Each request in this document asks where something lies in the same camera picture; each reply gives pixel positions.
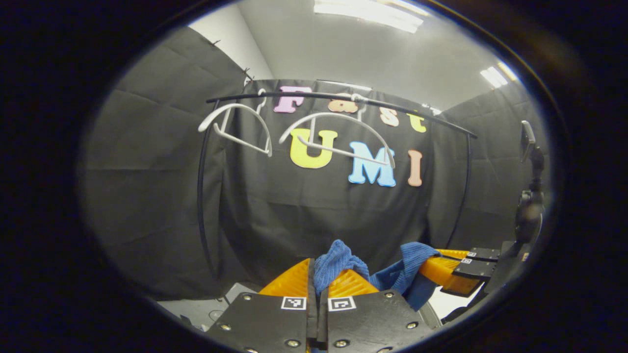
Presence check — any white hanger with wide shoulders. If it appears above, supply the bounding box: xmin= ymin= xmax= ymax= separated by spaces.
xmin=197 ymin=89 xmax=273 ymax=158
xmin=278 ymin=93 xmax=396 ymax=170

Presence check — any long ceiling light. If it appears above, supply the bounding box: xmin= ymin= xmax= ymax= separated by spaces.
xmin=316 ymin=79 xmax=374 ymax=92

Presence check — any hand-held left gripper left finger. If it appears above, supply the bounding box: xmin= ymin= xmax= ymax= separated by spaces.
xmin=205 ymin=258 xmax=319 ymax=353

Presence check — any large ceiling light panel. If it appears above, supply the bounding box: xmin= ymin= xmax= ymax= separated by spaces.
xmin=314 ymin=0 xmax=425 ymax=34

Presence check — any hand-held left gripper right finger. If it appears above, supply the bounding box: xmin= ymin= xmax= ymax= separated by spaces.
xmin=321 ymin=268 xmax=434 ymax=353

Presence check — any black backdrop cloth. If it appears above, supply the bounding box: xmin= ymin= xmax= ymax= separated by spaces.
xmin=78 ymin=27 xmax=552 ymax=302

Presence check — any black clothes rack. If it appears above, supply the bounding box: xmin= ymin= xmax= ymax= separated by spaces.
xmin=197 ymin=91 xmax=478 ymax=281

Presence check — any blue corduroy jacket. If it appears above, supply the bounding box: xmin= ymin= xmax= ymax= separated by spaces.
xmin=314 ymin=239 xmax=442 ymax=312

